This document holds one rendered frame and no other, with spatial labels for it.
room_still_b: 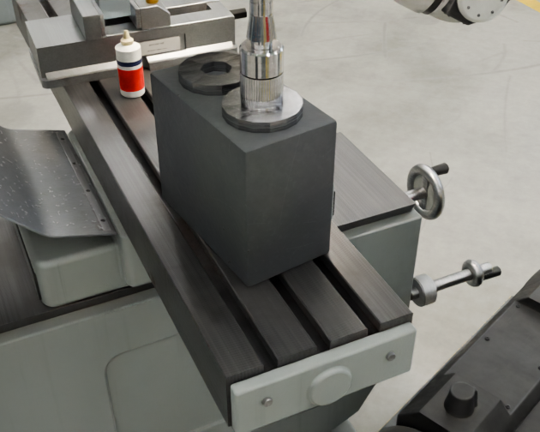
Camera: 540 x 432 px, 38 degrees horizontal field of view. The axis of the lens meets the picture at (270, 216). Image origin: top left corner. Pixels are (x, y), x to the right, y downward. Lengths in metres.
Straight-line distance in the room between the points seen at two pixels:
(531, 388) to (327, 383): 0.55
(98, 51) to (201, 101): 0.50
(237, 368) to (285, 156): 0.23
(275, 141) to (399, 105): 2.48
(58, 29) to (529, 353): 0.97
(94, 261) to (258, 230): 0.38
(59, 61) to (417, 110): 2.12
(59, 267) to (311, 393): 0.46
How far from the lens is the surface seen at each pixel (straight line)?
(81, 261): 1.18
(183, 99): 0.92
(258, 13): 0.82
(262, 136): 0.84
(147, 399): 1.43
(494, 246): 2.60
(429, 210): 1.63
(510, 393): 1.35
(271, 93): 0.85
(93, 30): 1.37
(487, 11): 1.22
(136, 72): 1.31
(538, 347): 1.43
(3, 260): 1.35
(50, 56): 1.38
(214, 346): 0.86
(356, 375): 0.90
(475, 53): 3.82
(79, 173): 1.28
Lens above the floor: 1.57
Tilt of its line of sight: 37 degrees down
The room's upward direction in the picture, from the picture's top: straight up
